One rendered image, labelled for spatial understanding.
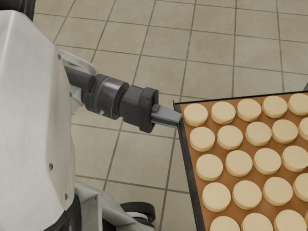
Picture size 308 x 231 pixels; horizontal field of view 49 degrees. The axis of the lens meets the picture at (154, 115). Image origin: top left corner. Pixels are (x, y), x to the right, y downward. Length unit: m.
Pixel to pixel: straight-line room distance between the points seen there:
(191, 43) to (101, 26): 0.64
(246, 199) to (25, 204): 0.39
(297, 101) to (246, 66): 1.46
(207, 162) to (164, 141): 1.17
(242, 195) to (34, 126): 0.40
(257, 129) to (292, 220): 0.19
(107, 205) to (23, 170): 0.49
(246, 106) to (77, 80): 0.36
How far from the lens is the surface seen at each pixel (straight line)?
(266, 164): 0.68
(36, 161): 0.35
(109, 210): 0.83
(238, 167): 0.66
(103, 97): 0.72
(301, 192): 0.67
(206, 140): 0.68
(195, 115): 0.71
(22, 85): 0.39
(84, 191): 0.79
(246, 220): 0.62
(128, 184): 1.70
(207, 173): 0.64
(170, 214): 1.64
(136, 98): 0.70
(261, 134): 0.71
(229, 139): 0.69
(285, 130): 0.73
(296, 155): 0.70
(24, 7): 0.55
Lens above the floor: 1.54
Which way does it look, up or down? 54 degrees down
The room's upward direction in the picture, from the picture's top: straight up
